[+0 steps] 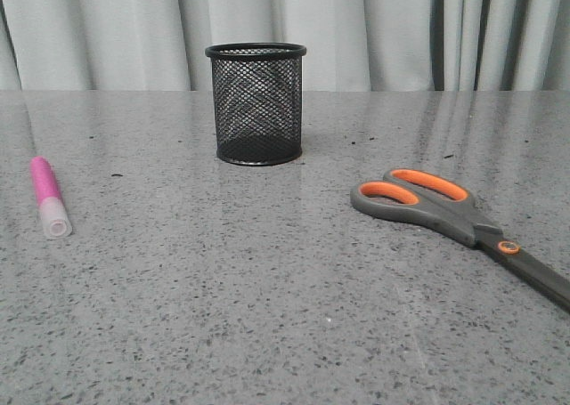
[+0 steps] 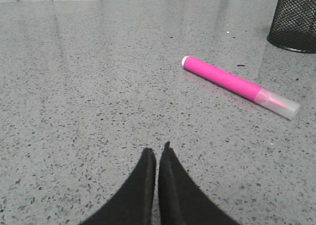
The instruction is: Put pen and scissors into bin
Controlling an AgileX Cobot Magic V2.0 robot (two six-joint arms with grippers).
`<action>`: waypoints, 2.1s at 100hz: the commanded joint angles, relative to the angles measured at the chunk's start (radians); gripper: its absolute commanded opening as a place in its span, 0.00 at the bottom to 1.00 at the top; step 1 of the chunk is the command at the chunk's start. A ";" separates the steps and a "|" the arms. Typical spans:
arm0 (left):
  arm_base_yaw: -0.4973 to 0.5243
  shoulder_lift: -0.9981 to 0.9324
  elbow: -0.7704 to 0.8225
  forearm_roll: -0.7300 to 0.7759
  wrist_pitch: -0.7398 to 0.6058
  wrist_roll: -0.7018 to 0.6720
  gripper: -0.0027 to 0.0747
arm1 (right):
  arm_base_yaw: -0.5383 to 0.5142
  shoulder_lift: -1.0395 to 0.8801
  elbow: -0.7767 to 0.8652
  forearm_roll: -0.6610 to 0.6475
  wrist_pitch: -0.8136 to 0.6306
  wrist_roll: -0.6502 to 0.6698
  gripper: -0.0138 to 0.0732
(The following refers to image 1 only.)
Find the grey orange scissors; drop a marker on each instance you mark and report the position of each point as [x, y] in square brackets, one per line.
[428, 200]

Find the pink marker pen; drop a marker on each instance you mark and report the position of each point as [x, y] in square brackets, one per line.
[52, 212]

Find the black mesh pen holder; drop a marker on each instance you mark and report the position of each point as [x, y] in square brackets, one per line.
[257, 93]

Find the grey white curtain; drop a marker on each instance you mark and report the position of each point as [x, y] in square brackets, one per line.
[352, 45]

